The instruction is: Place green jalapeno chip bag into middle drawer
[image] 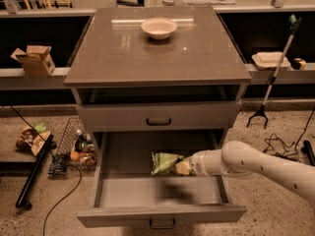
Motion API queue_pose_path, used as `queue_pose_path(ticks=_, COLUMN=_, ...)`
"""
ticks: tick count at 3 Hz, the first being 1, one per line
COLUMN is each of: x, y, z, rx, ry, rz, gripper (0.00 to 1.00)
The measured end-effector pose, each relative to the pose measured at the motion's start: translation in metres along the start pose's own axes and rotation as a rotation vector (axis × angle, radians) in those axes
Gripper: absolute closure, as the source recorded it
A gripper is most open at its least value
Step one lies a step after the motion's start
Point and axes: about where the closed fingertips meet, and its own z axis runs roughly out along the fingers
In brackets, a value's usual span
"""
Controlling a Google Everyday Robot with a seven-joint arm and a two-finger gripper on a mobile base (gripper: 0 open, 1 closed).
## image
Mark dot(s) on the snack bags pile left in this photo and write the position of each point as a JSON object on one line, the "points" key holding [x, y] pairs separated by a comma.
{"points": [[32, 139]]}

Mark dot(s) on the grey drawer cabinet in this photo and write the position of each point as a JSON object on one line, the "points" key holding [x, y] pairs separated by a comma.
{"points": [[118, 63]]}

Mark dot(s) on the black pole on floor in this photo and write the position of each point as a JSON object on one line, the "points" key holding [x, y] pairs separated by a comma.
{"points": [[23, 199]]}

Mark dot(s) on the white paper bowl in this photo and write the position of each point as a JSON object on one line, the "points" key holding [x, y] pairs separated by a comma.
{"points": [[159, 28]]}

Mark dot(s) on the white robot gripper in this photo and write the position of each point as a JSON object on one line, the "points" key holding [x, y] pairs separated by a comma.
{"points": [[198, 166]]}

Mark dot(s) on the black pole right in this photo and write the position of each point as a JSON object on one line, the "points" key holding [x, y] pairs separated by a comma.
{"points": [[307, 149]]}

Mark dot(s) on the yellow tape measure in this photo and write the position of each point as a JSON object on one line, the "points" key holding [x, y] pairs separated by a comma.
{"points": [[298, 64]]}

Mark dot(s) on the grabber reacher tool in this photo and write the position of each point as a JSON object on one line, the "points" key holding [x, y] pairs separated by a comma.
{"points": [[294, 25]]}

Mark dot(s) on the orange fruit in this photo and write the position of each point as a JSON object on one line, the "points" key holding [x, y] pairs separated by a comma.
{"points": [[74, 156]]}

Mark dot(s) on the blue snack bag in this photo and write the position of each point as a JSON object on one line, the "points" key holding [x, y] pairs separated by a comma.
{"points": [[57, 166]]}

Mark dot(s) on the brown cardboard box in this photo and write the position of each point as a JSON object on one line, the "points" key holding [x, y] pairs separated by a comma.
{"points": [[36, 61]]}

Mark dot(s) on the closed grey top drawer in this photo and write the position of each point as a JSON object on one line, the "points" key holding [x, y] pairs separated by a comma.
{"points": [[153, 117]]}

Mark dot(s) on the green jalapeno chip bag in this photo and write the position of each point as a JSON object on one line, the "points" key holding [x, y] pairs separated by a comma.
{"points": [[164, 162]]}

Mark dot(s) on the open grey middle drawer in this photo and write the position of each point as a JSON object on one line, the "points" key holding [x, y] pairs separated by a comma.
{"points": [[126, 193]]}

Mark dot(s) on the white takeout container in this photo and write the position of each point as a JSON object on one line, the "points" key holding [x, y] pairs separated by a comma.
{"points": [[267, 60]]}

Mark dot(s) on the black power adapter with cable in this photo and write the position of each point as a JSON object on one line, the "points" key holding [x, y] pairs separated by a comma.
{"points": [[276, 145]]}

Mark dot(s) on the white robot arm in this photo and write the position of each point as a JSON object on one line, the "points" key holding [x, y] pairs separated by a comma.
{"points": [[237, 159]]}

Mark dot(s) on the wire mesh basket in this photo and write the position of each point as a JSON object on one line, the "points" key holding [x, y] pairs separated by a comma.
{"points": [[76, 138]]}

